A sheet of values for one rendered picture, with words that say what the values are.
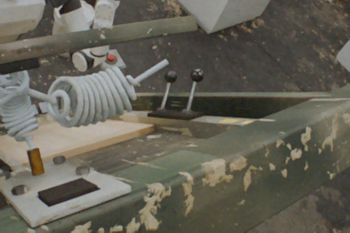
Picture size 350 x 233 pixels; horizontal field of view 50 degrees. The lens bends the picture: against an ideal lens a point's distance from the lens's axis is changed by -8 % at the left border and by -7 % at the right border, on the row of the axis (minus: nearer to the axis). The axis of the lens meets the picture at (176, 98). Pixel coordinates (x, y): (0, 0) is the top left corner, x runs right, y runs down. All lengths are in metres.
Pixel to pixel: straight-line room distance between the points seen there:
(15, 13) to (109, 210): 1.09
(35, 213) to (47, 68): 2.65
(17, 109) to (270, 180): 0.31
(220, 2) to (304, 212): 1.92
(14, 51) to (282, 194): 0.35
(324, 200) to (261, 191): 2.81
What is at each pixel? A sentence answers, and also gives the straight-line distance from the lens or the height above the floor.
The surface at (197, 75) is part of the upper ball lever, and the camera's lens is 1.03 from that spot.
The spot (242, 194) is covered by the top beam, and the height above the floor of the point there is 1.84.
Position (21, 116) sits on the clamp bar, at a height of 1.81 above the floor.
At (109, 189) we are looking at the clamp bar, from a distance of 0.37.
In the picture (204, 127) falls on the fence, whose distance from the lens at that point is 0.94.
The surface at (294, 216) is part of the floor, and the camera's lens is 3.01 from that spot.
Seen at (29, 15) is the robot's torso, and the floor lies 1.28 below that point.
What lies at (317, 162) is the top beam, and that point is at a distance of 0.56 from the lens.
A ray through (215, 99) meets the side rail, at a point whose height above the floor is 1.34.
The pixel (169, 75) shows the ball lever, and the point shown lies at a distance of 1.13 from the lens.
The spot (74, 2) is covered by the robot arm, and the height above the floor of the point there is 1.30.
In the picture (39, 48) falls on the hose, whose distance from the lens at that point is 0.41.
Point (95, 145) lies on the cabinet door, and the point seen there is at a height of 1.32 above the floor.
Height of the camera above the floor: 2.19
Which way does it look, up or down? 45 degrees down
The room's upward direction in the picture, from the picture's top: 29 degrees clockwise
